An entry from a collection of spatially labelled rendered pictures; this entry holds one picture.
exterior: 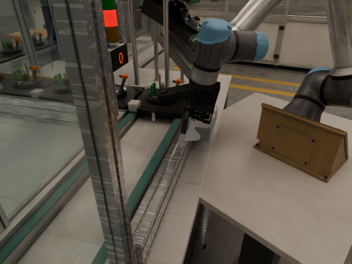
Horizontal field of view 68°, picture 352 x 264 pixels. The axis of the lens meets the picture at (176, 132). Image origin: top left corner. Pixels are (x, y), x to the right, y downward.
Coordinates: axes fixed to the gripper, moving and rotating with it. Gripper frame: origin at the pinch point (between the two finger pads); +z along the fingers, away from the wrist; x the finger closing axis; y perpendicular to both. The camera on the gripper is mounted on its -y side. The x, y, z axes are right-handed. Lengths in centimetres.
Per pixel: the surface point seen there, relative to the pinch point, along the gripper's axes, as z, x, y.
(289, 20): 46, 408, 130
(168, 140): 9.3, 6.1, -4.1
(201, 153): 16.2, 11.1, 9.2
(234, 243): 99, 28, 48
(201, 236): 85, 18, 25
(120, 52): -12.5, 21.3, -27.9
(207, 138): 10.8, 14.4, 10.0
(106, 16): -24.0, 20.6, -32.8
